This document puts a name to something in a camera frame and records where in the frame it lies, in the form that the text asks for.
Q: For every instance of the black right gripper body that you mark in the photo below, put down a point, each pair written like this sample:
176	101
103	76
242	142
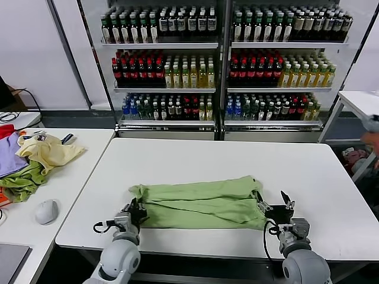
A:
278	216

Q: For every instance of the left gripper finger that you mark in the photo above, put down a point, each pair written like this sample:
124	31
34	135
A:
142	211
131	207

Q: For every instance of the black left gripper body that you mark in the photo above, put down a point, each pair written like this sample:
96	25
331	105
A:
136	221

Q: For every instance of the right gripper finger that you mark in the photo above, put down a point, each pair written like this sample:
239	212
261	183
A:
262	204
288	204

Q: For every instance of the light green t-shirt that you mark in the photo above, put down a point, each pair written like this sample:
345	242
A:
201	204

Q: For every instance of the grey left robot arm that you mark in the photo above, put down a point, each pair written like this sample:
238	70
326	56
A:
121	257

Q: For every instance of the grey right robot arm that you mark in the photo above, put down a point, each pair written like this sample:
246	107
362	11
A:
305	266

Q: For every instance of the pink grey clothes pile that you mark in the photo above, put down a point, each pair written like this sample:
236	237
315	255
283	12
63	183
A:
355	159

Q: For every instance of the person's hand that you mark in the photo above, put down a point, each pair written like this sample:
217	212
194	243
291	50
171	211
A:
372	142

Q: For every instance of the white computer mouse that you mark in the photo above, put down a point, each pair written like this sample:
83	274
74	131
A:
46	213

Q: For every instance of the blue white striped item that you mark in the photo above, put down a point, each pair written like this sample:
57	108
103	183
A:
68	139

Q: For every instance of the pale yellow shirt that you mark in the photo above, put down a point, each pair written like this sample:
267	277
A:
53	154

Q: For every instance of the green towel cloth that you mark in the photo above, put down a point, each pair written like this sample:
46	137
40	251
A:
20	183

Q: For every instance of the white side table with legs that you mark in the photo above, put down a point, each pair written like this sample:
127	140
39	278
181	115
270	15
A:
355	100

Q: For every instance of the yellow drink bottle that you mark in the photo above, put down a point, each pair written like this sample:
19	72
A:
285	77
210	77
168	77
185	77
294	77
202	77
313	77
303	77
331	77
176	77
322	77
194	77

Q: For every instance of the orange item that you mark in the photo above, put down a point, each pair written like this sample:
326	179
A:
3	198

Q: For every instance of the white round object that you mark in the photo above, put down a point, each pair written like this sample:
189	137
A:
2	217

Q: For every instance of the cola bottle red cap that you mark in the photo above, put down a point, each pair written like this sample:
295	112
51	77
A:
277	74
124	74
160	74
251	74
151	74
142	74
133	74
260	74
234	74
269	74
242	74
116	74

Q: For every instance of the purple shirt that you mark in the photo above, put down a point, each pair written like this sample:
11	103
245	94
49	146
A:
10	156

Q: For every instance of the grey laptop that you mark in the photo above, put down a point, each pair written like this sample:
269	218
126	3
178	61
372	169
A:
12	263

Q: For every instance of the red cloth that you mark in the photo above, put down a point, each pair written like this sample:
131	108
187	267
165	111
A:
6	131

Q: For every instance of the cardboard box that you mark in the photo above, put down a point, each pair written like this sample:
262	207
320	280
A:
20	103

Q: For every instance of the beverage display shelf unit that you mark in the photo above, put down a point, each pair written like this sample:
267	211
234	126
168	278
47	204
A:
165	45
290	45

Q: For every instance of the black monitor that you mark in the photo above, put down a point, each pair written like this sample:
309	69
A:
6	94

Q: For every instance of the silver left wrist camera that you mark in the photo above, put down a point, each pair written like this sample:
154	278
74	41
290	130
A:
122	219

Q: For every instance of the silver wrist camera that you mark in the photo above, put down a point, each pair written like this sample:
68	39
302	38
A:
300	229
122	219

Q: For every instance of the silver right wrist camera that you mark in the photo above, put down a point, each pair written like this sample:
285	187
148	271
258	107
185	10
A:
300	229

